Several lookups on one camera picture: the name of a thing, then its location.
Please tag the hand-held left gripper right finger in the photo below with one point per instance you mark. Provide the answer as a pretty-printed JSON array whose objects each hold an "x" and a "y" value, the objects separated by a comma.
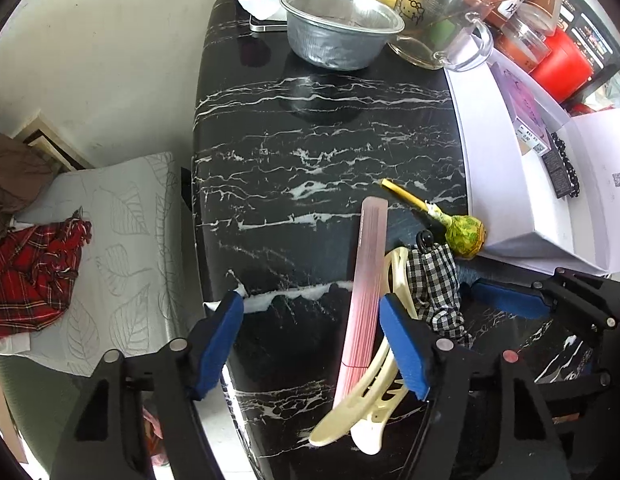
[{"x": 405, "y": 345}]

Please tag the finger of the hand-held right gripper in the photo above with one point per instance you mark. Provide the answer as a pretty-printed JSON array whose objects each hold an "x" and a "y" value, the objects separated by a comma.
[
  {"x": 510, "y": 300},
  {"x": 585, "y": 384}
]

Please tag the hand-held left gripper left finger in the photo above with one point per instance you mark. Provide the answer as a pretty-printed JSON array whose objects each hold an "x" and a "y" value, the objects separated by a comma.
[{"x": 217, "y": 340}]

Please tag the pink gold rectangular box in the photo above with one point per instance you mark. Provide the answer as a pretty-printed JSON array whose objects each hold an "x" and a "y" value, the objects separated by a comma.
[{"x": 367, "y": 285}]

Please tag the black white gingham scrunchie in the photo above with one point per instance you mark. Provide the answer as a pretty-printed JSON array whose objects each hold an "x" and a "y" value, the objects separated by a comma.
[{"x": 435, "y": 280}]

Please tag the green lollipop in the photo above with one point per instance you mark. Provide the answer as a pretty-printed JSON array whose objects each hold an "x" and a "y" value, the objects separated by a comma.
[{"x": 465, "y": 237}]

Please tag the cream hair claw clip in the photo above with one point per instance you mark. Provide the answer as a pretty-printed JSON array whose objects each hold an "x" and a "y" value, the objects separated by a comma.
[{"x": 340, "y": 420}]

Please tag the white hinged gift box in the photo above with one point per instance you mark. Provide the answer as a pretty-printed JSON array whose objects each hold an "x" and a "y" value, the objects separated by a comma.
[{"x": 490, "y": 160}]

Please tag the black slim box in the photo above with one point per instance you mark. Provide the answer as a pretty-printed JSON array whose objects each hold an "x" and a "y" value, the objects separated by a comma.
[{"x": 555, "y": 165}]

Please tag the purple cosmetics box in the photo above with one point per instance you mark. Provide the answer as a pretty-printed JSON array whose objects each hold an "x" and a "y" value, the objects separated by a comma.
[{"x": 522, "y": 105}]

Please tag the dark green seat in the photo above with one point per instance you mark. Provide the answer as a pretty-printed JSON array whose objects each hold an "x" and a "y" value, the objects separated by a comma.
[{"x": 34, "y": 400}]

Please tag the red plaid blanket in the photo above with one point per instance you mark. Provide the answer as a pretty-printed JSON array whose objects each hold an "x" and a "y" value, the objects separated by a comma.
[{"x": 29, "y": 285}]

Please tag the red canister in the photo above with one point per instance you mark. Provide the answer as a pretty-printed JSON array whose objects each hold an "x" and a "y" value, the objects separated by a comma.
[{"x": 560, "y": 65}]

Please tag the short orange jar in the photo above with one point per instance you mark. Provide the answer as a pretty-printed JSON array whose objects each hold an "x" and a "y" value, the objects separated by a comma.
[{"x": 522, "y": 45}]

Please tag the brown cloth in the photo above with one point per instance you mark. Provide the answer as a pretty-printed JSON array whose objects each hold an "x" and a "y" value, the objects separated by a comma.
[{"x": 14, "y": 175}]

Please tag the black stand-up pouch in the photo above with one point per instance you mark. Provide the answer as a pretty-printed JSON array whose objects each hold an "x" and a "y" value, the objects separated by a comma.
[{"x": 592, "y": 30}]

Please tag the clear glass mug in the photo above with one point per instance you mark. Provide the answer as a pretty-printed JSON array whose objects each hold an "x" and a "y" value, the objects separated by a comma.
[{"x": 440, "y": 25}]

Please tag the metal bowl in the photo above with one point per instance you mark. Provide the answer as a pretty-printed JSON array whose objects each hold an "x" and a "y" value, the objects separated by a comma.
[{"x": 335, "y": 35}]

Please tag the silver edged phone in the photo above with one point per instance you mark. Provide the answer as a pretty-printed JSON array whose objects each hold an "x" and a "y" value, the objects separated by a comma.
[{"x": 267, "y": 25}]

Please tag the white tissue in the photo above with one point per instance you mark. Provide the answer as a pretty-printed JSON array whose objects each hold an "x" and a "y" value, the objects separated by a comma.
[{"x": 262, "y": 7}]

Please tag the framed picture leaning on wall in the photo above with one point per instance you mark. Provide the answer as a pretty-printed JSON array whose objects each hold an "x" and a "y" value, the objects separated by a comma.
[{"x": 49, "y": 142}]

